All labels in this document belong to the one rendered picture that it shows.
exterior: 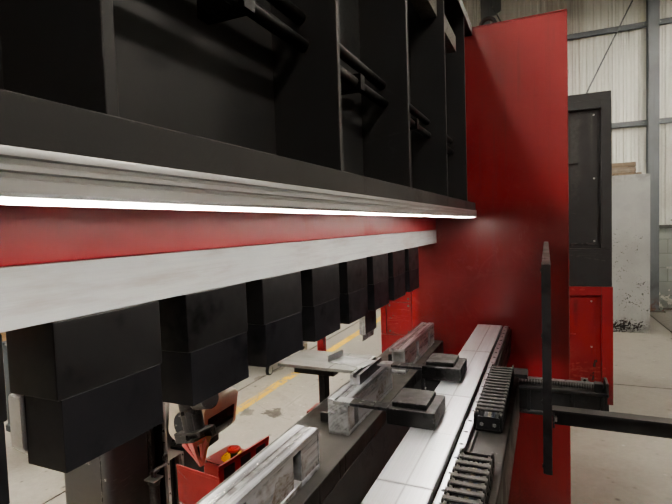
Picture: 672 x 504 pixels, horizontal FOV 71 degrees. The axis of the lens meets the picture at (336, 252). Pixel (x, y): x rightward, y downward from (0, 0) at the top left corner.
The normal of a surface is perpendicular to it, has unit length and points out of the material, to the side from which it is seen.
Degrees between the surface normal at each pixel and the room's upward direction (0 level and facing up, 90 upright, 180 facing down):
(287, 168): 90
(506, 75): 90
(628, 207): 90
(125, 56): 90
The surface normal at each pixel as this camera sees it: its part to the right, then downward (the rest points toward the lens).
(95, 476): -0.38, 0.06
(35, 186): 0.91, -0.01
